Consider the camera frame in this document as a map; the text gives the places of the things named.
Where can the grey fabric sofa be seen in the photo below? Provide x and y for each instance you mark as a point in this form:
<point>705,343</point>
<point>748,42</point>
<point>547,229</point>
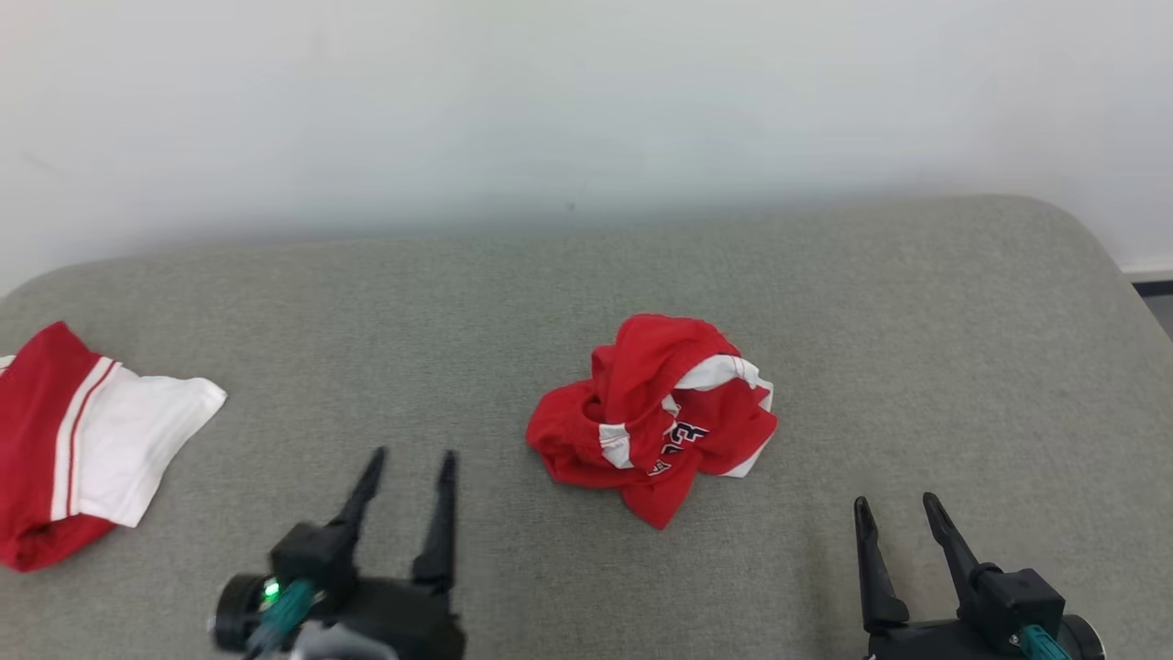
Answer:
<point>458,321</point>

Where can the red jersey with white sleeves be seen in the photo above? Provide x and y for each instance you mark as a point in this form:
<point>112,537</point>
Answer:
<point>37,440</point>

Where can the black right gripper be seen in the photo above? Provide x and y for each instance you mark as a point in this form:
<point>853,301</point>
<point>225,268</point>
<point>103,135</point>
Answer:
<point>935,642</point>

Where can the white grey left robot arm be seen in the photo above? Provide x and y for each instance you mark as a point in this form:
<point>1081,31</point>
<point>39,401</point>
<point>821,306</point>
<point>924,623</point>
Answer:
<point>339,646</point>

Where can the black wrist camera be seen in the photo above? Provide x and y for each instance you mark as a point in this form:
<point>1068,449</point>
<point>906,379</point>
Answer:
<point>1013,596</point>
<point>312,555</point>

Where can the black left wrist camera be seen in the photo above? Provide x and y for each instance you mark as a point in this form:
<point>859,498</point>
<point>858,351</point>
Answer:
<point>312,555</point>

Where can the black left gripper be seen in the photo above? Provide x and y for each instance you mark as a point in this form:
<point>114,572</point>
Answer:
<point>412,623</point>

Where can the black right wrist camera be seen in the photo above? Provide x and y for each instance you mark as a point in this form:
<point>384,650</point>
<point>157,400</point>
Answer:
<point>1013,596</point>

